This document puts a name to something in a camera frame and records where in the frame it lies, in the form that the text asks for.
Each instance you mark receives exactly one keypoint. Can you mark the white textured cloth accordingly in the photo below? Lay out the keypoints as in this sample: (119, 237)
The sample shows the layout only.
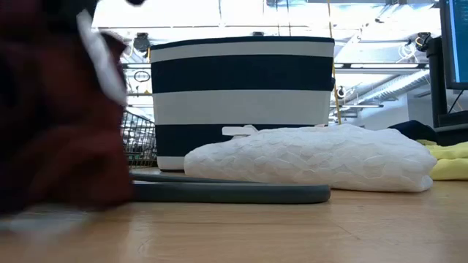
(311, 160)

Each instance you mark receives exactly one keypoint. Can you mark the handwritten white paper tag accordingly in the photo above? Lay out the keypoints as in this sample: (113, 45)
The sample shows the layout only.
(104, 62)

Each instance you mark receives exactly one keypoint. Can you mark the navy blue cloth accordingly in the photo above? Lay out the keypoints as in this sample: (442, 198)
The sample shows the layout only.
(413, 129)

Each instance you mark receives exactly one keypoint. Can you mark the maroon cloth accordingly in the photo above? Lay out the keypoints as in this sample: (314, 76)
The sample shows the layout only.
(55, 128)

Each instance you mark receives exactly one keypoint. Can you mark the yellow cloth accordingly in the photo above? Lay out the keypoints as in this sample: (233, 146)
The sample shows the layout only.
(451, 162)

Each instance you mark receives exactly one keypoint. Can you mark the navy white striped fabric bin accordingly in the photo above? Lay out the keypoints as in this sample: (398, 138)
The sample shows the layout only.
(241, 73)

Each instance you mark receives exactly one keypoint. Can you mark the grey flat tray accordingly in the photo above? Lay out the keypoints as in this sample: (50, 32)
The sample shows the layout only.
(234, 193)

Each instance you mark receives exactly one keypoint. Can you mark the black monitor stand pole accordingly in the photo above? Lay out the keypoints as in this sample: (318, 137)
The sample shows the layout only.
(437, 84)

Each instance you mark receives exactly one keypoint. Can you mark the computer monitor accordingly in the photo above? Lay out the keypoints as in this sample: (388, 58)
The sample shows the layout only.
(457, 44)

